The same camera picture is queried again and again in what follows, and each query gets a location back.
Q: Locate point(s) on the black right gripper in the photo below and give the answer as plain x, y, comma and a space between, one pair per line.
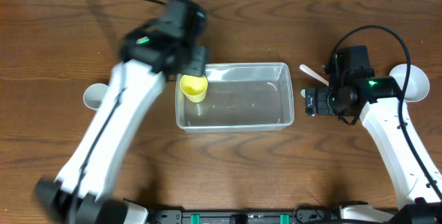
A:
324, 106

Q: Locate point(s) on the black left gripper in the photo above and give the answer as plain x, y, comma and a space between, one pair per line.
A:
200, 60

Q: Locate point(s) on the yellow plastic cup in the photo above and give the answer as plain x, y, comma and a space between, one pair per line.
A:
194, 88

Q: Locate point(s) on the pink plastic fork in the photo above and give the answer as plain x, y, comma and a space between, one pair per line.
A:
313, 74

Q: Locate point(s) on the grey plastic bowl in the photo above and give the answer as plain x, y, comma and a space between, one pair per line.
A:
418, 85

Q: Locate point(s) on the grey plastic cup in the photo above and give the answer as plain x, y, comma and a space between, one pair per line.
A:
94, 95

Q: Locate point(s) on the clear plastic container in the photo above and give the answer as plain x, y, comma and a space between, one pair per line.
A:
240, 97

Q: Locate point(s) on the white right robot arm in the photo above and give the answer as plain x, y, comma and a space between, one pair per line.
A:
380, 104

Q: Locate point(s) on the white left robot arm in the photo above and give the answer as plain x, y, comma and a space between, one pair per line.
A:
82, 191

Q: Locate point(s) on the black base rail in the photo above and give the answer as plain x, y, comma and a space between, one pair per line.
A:
302, 215

